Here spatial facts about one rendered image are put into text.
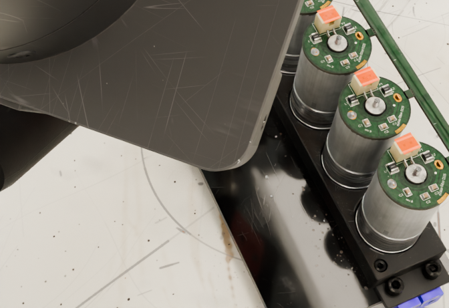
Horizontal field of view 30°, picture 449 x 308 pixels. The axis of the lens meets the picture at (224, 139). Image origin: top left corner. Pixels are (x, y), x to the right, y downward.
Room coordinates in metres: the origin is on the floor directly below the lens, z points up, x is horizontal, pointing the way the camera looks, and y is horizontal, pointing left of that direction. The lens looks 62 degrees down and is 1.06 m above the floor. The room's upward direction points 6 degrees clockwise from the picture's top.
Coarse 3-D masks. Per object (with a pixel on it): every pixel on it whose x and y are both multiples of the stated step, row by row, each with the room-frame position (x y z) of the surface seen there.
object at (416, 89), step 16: (368, 0) 0.19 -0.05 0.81; (368, 16) 0.19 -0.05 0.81; (368, 32) 0.18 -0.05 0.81; (384, 32) 0.18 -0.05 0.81; (384, 48) 0.17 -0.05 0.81; (400, 64) 0.17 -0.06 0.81; (416, 80) 0.16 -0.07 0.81; (416, 96) 0.16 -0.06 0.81; (432, 112) 0.15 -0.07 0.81; (448, 128) 0.14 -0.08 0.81; (448, 144) 0.14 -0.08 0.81; (448, 160) 0.13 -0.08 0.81
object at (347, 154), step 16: (336, 112) 0.15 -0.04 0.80; (368, 112) 0.15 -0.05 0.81; (384, 112) 0.15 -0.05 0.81; (336, 128) 0.15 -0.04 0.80; (336, 144) 0.14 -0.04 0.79; (352, 144) 0.14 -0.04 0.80; (368, 144) 0.14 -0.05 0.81; (384, 144) 0.14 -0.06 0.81; (336, 160) 0.14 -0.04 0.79; (352, 160) 0.14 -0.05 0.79; (368, 160) 0.14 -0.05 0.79; (336, 176) 0.14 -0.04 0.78; (352, 176) 0.14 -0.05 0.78; (368, 176) 0.14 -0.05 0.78
